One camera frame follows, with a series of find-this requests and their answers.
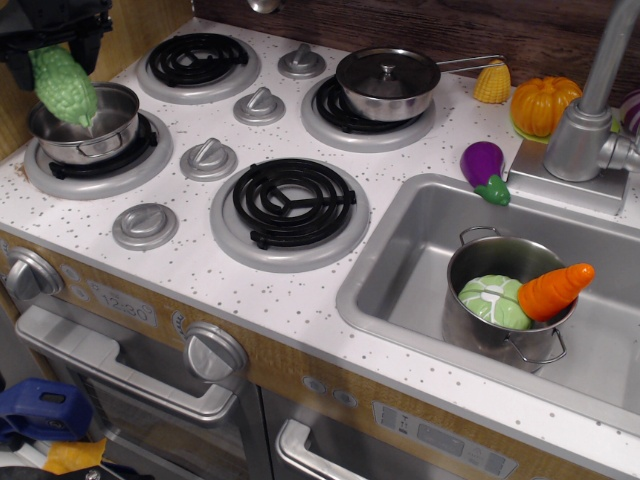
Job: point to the silver toy faucet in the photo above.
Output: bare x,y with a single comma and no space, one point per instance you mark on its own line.
585,163

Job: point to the lidded steel frying pan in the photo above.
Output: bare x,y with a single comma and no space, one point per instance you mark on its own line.
394,84

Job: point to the grey stove knob front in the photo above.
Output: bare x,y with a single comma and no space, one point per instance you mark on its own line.
145,227

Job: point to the green bumpy toy squash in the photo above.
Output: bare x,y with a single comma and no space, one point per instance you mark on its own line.
63,86

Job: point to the orange toy carrot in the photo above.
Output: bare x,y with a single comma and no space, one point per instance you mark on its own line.
544,297

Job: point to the left oven dial knob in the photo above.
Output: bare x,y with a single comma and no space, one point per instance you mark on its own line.
31,275

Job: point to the front right black burner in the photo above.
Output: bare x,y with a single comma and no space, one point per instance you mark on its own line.
289,215

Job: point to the green toy cabbage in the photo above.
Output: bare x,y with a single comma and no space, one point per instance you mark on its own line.
493,299

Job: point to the blue clamp tool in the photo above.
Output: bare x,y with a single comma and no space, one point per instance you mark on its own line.
44,410

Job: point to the grey stove knob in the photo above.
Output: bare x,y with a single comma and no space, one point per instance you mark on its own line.
145,227
209,161
301,63
260,108

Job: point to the silver dishwasher door handle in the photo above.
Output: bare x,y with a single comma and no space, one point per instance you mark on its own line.
292,447

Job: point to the yellow cloth scrap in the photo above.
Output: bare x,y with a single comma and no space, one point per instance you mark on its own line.
65,457

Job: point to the grey stove knob middle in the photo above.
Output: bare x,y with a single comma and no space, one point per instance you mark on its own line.
209,161

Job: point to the back right black burner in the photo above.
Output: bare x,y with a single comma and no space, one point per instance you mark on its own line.
326,116

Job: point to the orange toy pumpkin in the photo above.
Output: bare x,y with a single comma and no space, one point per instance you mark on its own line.
538,104

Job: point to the green plate under pumpkin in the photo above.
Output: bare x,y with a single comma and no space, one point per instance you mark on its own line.
615,128

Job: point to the front left black burner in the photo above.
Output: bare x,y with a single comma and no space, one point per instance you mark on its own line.
151,162

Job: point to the right oven dial knob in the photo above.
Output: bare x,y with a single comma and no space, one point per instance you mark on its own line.
211,354

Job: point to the steel pot in sink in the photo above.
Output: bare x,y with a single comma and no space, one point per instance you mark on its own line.
485,251

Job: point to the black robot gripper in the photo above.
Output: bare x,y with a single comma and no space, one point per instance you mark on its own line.
30,25

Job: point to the oven dial knob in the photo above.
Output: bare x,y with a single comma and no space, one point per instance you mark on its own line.
211,354
31,275

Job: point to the silver oven door handle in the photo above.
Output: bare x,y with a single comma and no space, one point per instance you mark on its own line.
96,355

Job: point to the purple toy eggplant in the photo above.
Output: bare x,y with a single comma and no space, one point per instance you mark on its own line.
481,164

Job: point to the grey stove knob centre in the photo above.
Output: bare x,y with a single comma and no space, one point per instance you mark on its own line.
260,108

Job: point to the yellow toy corn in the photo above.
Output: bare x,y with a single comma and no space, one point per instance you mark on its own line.
493,85

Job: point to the steel pot on stove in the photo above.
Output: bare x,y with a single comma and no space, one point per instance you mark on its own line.
112,129

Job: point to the grey stove knob back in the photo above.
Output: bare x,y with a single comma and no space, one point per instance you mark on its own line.
301,63

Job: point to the purple toy onion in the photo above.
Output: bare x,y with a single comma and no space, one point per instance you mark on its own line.
630,112

